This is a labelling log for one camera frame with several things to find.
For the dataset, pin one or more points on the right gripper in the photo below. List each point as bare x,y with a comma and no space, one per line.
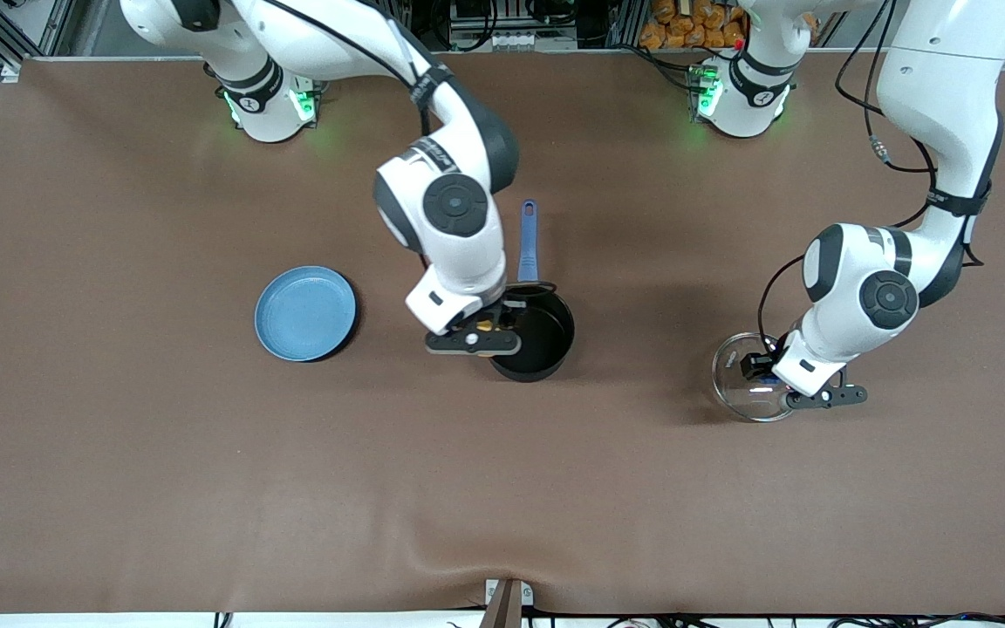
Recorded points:
512,315

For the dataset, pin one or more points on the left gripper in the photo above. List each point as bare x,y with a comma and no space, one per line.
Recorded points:
762,365

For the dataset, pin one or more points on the glass lid with blue knob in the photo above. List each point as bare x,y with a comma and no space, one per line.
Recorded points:
740,397

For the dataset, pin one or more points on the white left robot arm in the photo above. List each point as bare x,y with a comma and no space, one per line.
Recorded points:
886,301

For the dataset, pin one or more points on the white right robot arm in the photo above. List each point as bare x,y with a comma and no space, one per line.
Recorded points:
459,235

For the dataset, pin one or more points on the brown table mat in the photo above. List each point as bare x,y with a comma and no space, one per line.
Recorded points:
502,488

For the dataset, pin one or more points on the blue round plate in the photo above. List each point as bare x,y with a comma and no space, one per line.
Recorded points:
306,314

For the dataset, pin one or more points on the white power strip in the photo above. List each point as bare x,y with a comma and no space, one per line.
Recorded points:
518,40

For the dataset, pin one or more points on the bag of orange items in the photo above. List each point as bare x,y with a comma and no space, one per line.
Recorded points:
686,26

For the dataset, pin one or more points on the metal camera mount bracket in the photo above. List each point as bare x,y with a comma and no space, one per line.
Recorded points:
504,606

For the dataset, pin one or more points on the aluminium frame strut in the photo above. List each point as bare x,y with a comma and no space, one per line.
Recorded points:
10,30

